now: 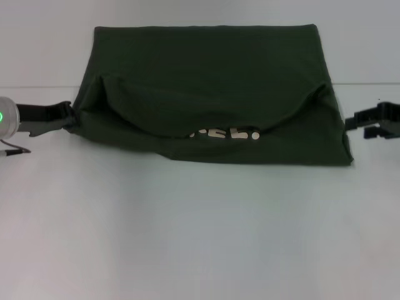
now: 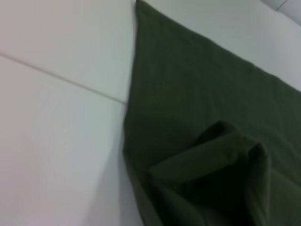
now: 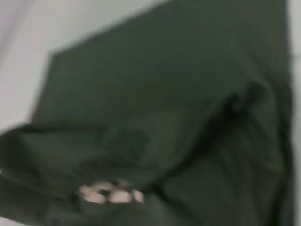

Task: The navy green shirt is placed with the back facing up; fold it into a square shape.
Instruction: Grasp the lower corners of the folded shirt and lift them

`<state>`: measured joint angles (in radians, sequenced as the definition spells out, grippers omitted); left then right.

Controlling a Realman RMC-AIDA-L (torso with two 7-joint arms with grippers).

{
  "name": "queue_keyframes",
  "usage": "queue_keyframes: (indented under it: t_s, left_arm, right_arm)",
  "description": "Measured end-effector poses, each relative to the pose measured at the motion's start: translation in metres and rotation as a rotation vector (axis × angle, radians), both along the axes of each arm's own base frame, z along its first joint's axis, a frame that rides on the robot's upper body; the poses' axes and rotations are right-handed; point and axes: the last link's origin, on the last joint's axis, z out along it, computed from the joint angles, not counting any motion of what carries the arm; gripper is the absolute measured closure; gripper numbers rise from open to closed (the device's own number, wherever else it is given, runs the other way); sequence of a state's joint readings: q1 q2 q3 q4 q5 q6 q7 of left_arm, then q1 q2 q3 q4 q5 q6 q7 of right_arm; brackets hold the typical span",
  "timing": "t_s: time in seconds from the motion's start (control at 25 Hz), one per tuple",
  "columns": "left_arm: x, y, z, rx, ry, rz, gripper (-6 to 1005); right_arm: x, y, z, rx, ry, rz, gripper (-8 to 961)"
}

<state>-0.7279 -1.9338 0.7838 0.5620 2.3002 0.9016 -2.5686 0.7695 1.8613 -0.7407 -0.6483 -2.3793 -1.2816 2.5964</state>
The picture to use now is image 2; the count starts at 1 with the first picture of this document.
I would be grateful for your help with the dark green t-shirt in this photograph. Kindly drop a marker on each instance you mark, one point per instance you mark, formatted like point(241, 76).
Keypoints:
point(200, 117)

